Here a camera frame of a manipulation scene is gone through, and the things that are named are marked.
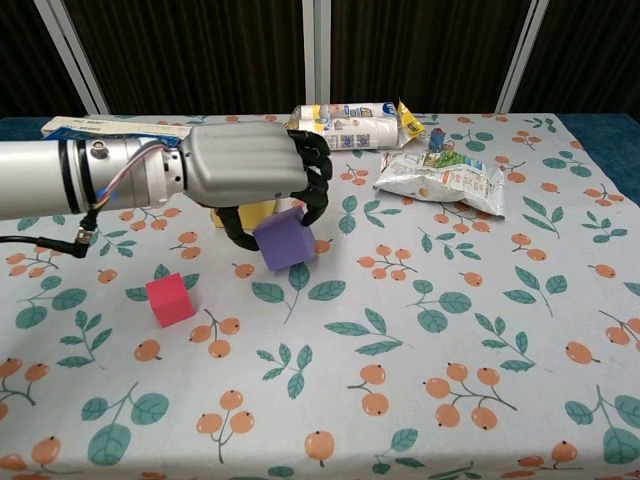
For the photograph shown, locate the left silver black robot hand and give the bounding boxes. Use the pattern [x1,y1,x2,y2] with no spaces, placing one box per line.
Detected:
[178,121,334,253]

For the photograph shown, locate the large yellow foam cube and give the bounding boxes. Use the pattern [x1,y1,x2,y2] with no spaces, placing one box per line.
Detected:
[209,197,281,231]

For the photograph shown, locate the medium purple foam cube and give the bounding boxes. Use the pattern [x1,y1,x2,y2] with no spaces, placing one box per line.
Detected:
[252,206,317,272]

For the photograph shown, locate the small pink foam cube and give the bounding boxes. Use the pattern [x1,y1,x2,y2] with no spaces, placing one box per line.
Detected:
[145,272,196,329]

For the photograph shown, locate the dark ribbed partition panel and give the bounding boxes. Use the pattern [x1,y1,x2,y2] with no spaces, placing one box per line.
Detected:
[316,0,539,115]
[0,0,99,120]
[49,0,318,117]
[504,0,640,116]

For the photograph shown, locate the long white red box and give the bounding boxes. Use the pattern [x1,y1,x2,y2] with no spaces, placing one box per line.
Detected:
[40,115,201,139]

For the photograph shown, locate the white yellow snack bag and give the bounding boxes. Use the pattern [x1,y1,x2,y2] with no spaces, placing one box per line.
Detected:
[284,102,401,153]

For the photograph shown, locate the yellow snack packet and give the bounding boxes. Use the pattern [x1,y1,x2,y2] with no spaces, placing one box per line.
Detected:
[396,98,426,146]

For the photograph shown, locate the small blue wrapped candy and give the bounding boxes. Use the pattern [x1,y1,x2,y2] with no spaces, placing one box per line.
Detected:
[427,127,454,153]

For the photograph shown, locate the silver crumpled snack bag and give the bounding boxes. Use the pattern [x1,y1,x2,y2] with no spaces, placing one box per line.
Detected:
[372,149,506,220]

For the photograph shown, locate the floral fruit print tablecloth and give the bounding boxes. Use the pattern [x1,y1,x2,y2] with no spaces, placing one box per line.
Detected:
[0,113,640,480]

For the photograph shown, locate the black wrist cable with plug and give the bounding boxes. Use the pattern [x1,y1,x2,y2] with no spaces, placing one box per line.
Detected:
[0,204,101,260]

